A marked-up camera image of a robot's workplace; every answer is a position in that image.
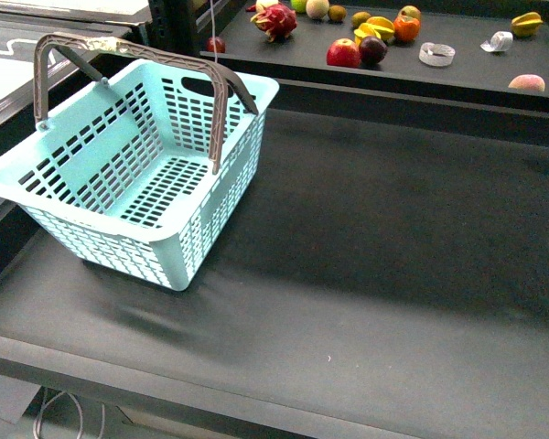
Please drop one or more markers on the light blue plastic basket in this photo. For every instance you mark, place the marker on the light blue plastic basket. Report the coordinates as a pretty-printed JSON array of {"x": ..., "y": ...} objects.
[{"x": 121, "y": 175}]

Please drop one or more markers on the small dark red apple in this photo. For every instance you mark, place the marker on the small dark red apple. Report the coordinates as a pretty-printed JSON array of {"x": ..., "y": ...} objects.
[{"x": 215, "y": 45}]

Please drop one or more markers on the large red apple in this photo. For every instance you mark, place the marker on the large red apple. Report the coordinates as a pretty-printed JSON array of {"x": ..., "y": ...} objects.
[{"x": 343, "y": 52}]

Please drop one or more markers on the dark purple plum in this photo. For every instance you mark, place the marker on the dark purple plum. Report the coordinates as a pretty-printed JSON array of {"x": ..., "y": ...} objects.
[{"x": 372, "y": 50}]

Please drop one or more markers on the pink dragon fruit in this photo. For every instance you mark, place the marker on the pink dragon fruit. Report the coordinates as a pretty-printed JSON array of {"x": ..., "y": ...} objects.
[{"x": 276, "y": 21}]

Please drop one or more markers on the white fruit behind dragon fruit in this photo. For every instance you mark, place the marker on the white fruit behind dragon fruit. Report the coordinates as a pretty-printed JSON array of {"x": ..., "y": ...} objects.
[{"x": 261, "y": 5}]

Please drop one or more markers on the beige round melon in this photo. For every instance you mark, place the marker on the beige round melon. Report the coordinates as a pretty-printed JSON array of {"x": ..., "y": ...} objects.
[{"x": 317, "y": 9}]

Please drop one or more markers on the green apple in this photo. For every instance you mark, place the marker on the green apple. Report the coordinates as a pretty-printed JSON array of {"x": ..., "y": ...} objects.
[{"x": 300, "y": 6}]

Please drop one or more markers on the brown kiwi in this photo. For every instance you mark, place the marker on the brown kiwi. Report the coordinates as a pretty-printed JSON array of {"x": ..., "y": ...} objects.
[{"x": 336, "y": 13}]

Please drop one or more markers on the small green-brown fruit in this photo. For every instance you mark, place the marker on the small green-brown fruit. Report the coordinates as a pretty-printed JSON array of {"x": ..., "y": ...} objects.
[{"x": 359, "y": 18}]

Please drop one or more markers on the yellow star fruit pieces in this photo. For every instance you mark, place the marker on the yellow star fruit pieces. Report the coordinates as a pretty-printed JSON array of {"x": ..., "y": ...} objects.
[{"x": 375, "y": 26}]

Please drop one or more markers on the orange persimmon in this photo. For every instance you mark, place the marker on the orange persimmon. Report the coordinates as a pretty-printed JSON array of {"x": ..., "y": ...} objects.
[{"x": 406, "y": 28}]

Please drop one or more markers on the clear tape roll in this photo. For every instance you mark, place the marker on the clear tape roll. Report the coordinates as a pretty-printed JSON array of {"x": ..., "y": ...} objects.
[{"x": 436, "y": 55}]

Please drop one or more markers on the red yellow apple back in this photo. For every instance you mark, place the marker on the red yellow apple back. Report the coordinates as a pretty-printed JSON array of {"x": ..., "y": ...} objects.
[{"x": 410, "y": 11}]

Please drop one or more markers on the white tape roll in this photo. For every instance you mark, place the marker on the white tape roll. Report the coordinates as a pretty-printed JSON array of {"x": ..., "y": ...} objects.
[{"x": 499, "y": 42}]

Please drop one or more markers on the pale pink peach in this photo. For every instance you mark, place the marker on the pale pink peach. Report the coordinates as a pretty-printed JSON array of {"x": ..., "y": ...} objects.
[{"x": 528, "y": 82}]

